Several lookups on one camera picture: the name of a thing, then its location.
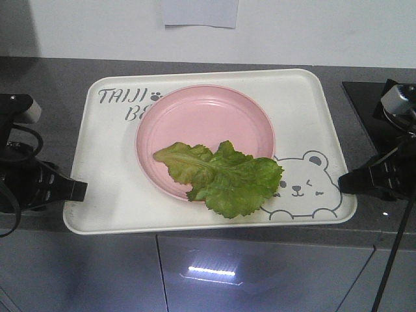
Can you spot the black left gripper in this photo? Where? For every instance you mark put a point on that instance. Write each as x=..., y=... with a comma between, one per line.
x=22, y=178

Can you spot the black induction cooktop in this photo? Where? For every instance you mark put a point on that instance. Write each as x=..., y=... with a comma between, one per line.
x=383, y=129

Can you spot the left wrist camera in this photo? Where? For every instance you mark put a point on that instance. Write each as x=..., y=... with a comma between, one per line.
x=19, y=108

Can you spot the white paper sheet on wall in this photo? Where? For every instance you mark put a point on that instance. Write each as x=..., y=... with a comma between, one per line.
x=222, y=13

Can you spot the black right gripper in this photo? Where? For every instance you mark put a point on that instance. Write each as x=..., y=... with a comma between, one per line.
x=393, y=178

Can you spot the green lettuce leaf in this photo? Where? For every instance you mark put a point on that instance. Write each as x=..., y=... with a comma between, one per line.
x=229, y=182

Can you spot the pink round plate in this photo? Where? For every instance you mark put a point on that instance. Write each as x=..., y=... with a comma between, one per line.
x=206, y=115

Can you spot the cream bear serving tray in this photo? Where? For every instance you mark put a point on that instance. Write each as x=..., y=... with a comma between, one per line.
x=267, y=113

